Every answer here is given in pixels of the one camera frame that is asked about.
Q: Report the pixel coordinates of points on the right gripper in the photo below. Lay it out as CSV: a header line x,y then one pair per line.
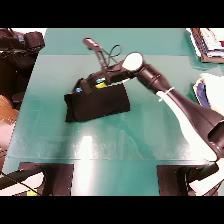
x,y
96,81

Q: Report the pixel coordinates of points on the black T-shirt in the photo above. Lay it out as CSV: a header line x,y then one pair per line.
x,y
100,105

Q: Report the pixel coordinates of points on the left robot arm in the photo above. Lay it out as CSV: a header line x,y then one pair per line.
x,y
18,180

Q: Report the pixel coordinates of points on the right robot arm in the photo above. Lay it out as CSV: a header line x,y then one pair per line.
x,y
186,106

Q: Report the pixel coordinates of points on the blue garment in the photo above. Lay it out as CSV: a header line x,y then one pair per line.
x,y
202,95

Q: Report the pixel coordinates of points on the white garment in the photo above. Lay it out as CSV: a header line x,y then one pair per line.
x,y
215,88

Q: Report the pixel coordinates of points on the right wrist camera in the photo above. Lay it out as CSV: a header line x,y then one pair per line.
x,y
96,46

